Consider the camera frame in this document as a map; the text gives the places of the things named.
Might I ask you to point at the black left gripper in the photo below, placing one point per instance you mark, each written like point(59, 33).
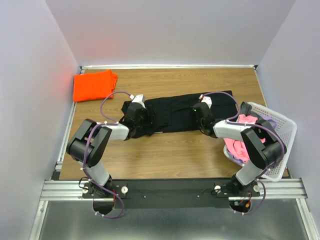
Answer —
point(148, 121)

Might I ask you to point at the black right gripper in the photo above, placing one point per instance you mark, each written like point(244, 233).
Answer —
point(192, 112)

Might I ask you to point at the black t-shirt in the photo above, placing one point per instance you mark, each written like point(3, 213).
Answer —
point(173, 114)

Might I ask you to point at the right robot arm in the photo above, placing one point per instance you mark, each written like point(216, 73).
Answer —
point(262, 143)

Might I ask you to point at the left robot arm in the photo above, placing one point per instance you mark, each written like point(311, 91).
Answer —
point(89, 142)

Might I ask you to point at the dark grey t-shirt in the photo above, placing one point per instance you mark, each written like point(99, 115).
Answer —
point(247, 110)

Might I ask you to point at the pink t-shirt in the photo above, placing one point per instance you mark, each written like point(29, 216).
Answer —
point(236, 149)

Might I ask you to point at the folded orange t-shirt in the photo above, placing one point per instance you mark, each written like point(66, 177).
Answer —
point(94, 86)

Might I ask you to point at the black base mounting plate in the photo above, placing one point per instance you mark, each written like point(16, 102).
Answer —
point(127, 194)

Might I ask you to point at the white plastic laundry basket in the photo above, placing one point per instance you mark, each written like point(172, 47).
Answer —
point(286, 130)

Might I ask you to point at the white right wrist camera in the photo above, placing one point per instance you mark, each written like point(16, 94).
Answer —
point(206, 99)

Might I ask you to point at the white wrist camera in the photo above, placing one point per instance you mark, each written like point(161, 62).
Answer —
point(206, 99)
point(139, 99)

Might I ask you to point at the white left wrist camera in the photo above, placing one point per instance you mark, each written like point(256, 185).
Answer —
point(139, 99)

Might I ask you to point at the aluminium frame rail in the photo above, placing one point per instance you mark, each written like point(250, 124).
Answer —
point(69, 190)

